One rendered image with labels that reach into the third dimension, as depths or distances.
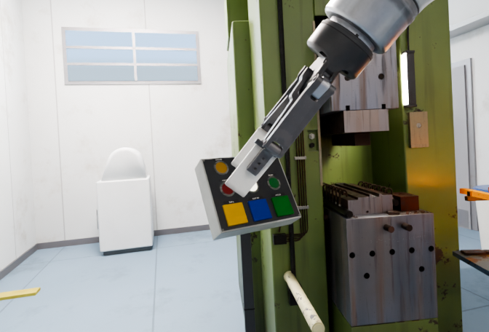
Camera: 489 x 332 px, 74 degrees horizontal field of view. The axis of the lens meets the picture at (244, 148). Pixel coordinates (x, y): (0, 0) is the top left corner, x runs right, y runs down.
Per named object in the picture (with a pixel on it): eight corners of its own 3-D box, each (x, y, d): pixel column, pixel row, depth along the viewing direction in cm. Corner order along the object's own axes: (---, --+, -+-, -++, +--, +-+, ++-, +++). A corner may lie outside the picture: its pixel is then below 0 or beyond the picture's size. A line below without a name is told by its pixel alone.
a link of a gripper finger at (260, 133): (259, 127, 46) (259, 126, 47) (230, 164, 48) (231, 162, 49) (276, 140, 47) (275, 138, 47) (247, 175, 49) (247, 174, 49)
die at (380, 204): (393, 212, 142) (391, 192, 142) (348, 215, 140) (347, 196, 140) (353, 196, 184) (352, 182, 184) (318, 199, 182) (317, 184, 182)
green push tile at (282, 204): (294, 213, 122) (287, 195, 125) (278, 216, 118) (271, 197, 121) (292, 214, 123) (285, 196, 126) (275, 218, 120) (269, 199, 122)
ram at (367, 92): (418, 107, 143) (413, 15, 142) (332, 111, 139) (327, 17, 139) (372, 116, 184) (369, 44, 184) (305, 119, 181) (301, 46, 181)
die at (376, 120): (389, 130, 142) (388, 108, 141) (344, 132, 140) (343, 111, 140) (349, 134, 183) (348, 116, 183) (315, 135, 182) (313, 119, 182)
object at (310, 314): (327, 336, 108) (326, 321, 108) (311, 338, 108) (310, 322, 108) (295, 282, 152) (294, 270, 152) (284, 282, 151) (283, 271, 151)
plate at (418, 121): (428, 146, 156) (427, 111, 156) (411, 148, 155) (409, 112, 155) (426, 146, 158) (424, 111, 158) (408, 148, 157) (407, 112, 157)
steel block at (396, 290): (438, 317, 138) (434, 212, 137) (351, 326, 135) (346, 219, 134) (374, 268, 194) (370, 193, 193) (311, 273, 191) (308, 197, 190)
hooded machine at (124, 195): (153, 239, 453) (148, 146, 451) (153, 250, 401) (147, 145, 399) (105, 244, 437) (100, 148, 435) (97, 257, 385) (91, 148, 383)
